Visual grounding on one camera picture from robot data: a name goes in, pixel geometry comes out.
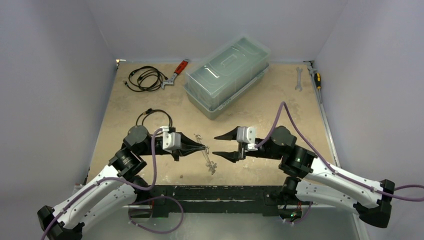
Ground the white oval keyring holder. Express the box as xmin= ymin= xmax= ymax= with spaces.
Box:
xmin=194 ymin=134 xmax=217 ymax=176

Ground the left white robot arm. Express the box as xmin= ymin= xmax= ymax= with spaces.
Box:
xmin=37 ymin=125 xmax=207 ymax=240

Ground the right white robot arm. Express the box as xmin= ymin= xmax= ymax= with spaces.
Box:
xmin=214 ymin=126 xmax=395 ymax=228

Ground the clear plastic storage box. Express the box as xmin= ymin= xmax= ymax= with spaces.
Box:
xmin=183 ymin=36 xmax=271 ymax=120

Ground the silver open-end spanner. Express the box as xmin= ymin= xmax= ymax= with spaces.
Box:
xmin=294 ymin=67 xmax=303 ymax=92

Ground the yellow black screwdriver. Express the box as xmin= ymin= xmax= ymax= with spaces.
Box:
xmin=314 ymin=72 xmax=322 ymax=104

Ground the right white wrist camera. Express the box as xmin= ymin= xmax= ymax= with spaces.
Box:
xmin=235 ymin=126 xmax=258 ymax=152

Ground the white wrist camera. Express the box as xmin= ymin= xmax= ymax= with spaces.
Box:
xmin=235 ymin=126 xmax=258 ymax=152
xmin=160 ymin=126 xmax=182 ymax=153

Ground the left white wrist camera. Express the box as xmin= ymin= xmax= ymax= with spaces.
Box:
xmin=160 ymin=126 xmax=182 ymax=153

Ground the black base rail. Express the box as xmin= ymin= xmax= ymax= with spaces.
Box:
xmin=137 ymin=185 xmax=297 ymax=217

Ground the black looped cable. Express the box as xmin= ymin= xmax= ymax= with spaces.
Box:
xmin=135 ymin=107 xmax=174 ymax=132

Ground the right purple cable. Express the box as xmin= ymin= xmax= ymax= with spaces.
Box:
xmin=254 ymin=101 xmax=424 ymax=203

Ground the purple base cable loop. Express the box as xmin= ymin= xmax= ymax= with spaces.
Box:
xmin=127 ymin=194 xmax=185 ymax=234

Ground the red handled adjustable wrench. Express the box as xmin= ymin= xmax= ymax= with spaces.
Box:
xmin=160 ymin=58 xmax=190 ymax=90

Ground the coiled black cable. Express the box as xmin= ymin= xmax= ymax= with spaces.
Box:
xmin=124 ymin=65 xmax=168 ymax=93

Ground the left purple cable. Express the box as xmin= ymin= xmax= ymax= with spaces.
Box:
xmin=40 ymin=128 xmax=165 ymax=240

